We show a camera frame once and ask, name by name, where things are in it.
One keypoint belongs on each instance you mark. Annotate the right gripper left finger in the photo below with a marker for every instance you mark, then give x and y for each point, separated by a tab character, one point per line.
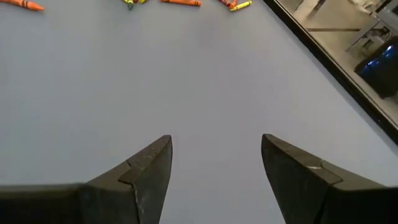
109	199

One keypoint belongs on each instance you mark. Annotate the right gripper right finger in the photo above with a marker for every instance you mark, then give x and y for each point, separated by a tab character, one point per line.
311	193

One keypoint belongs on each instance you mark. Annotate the black glossy box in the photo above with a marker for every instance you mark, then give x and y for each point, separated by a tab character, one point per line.
379	71

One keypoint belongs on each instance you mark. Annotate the yellow crayon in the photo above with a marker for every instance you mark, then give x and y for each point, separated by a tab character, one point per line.
142	1
241	5

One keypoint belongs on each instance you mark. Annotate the red crayon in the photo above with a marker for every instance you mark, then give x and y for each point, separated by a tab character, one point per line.
228	3

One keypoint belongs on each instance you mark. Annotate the orange crayon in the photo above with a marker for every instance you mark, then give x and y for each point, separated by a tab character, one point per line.
21	4
182	2

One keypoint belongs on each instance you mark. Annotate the black aluminium table frame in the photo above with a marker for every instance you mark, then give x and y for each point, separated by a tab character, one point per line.
342	76

